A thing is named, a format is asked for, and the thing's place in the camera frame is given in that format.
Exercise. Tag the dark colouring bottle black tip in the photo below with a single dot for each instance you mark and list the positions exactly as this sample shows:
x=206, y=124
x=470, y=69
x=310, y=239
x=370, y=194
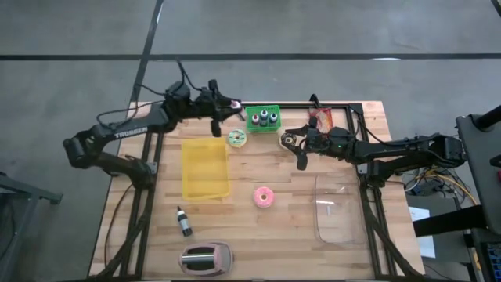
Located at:
x=273, y=118

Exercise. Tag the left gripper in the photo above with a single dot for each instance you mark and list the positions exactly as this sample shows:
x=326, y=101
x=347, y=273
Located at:
x=205, y=103

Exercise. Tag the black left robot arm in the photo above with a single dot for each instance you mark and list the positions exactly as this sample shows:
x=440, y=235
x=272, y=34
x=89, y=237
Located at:
x=129, y=132

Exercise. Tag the pink frosted donut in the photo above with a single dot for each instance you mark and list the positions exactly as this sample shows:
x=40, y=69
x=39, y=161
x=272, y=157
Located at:
x=264, y=197

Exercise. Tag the red snack packet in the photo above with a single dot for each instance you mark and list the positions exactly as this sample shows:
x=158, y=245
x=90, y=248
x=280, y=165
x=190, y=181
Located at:
x=326, y=117

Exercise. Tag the black colouring bottle grey label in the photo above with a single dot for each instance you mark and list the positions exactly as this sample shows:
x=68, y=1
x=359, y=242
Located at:
x=184, y=222

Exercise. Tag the grey metal table frame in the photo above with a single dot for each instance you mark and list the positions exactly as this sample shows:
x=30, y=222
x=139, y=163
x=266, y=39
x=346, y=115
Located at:
x=23, y=192

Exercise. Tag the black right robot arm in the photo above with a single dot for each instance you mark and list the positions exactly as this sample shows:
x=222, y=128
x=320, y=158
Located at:
x=391, y=150

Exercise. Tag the black stand base bar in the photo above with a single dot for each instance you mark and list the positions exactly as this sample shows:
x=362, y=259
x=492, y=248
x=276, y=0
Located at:
x=450, y=221

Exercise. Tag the white paper sheet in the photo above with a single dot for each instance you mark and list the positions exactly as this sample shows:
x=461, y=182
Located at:
x=419, y=214

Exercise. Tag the pink and chrome toaster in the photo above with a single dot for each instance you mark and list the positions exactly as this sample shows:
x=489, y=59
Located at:
x=205, y=259

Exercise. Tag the grey equipment stand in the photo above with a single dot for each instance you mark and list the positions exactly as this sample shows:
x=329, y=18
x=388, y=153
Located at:
x=483, y=176

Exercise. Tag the black aluminium table frame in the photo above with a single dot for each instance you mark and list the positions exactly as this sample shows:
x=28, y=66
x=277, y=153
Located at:
x=297, y=105

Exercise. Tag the mint green frosted donut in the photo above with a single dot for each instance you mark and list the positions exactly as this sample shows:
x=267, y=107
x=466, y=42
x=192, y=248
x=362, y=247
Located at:
x=237, y=138

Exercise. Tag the green plastic basket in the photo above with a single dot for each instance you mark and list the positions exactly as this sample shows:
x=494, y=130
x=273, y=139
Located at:
x=252, y=127

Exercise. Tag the red food colouring bottle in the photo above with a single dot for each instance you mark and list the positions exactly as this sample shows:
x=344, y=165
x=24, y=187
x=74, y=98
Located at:
x=255, y=119

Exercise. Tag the clear plastic bin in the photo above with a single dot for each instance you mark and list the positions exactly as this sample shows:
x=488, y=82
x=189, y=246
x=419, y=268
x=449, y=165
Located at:
x=340, y=207

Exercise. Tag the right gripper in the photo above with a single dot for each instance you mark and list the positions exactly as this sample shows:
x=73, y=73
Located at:
x=330, y=143

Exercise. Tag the yellow translucent plastic bin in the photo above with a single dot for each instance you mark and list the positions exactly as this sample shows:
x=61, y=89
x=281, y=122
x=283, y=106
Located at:
x=205, y=168

